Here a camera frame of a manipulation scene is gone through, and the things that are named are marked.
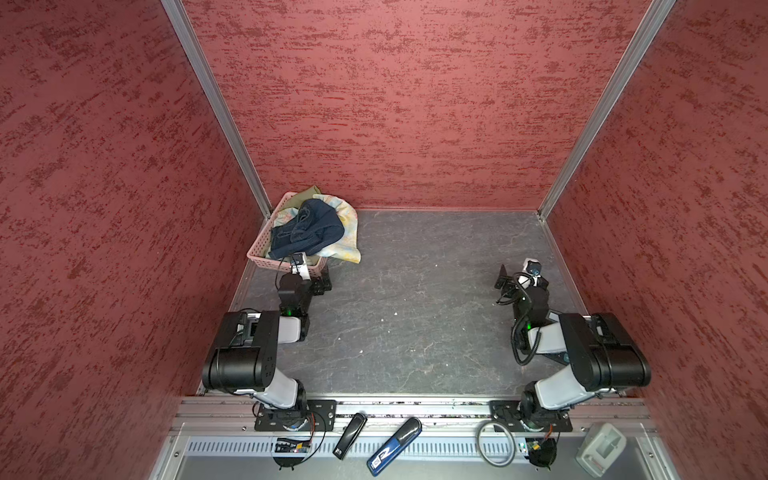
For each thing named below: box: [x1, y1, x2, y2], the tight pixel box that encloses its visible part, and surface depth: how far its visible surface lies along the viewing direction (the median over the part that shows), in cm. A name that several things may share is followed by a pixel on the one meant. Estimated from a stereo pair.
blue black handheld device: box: [367, 417, 423, 477], surface depth 68 cm
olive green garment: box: [282, 185, 321, 210], surface depth 116 cm
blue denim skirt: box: [268, 199, 345, 259], surface depth 106 cm
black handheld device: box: [333, 412, 368, 461], surface depth 70 cm
